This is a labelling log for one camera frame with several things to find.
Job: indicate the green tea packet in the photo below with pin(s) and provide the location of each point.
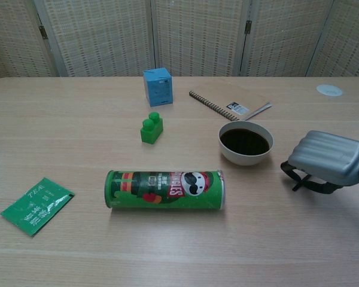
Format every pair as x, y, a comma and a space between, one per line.
33, 207

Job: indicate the blue cardboard box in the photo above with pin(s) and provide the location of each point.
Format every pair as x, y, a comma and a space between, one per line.
158, 89

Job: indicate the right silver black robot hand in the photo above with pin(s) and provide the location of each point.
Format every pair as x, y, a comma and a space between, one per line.
329, 158

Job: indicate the green Pringles can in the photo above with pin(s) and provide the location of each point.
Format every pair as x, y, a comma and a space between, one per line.
167, 206

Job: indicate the white bowl of dark liquid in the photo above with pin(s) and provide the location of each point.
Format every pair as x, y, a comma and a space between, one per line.
245, 159

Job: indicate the green toy building block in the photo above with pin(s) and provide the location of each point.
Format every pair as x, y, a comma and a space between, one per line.
151, 134

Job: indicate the brown spiral notebook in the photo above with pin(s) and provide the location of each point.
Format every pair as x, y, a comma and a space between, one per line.
236, 95

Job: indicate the woven folding screen panel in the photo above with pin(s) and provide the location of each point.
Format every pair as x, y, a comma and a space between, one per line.
284, 36
350, 39
200, 36
12, 36
101, 36

